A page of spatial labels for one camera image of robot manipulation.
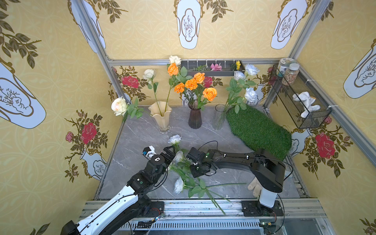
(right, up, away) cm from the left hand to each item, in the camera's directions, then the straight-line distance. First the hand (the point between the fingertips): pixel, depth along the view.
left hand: (167, 150), depth 80 cm
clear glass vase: (+32, +17, +20) cm, 41 cm away
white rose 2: (+14, -19, -2) cm, 24 cm away
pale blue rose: (+3, +4, +15) cm, 16 cm away
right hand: (+15, -13, +7) cm, 21 cm away
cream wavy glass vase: (-7, +22, +18) cm, 29 cm away
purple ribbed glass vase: (+16, +17, +21) cm, 32 cm away
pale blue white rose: (+39, +37, +6) cm, 54 cm away
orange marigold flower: (+6, +35, +4) cm, 36 cm away
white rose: (+9, -10, +7) cm, 16 cm away
